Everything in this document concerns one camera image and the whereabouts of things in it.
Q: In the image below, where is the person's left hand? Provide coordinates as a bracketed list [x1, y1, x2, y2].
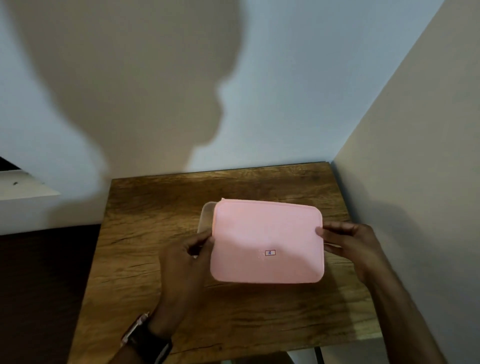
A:
[153, 228, 216, 338]

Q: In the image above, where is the person's right hand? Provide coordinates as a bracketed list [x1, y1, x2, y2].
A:
[316, 221, 388, 284]

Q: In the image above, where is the pink plastic container lid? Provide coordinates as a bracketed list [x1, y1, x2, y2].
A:
[209, 198, 325, 284]

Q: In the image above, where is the person's left forearm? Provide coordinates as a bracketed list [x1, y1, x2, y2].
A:
[106, 322, 174, 364]

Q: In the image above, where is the person's right forearm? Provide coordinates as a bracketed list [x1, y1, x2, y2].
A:
[359, 259, 451, 364]

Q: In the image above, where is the wooden table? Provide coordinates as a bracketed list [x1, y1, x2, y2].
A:
[67, 161, 383, 364]

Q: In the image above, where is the black wrist watch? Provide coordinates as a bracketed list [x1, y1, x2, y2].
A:
[121, 312, 174, 364]

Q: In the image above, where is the white window ledge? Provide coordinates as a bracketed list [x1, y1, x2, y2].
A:
[0, 157, 61, 202]

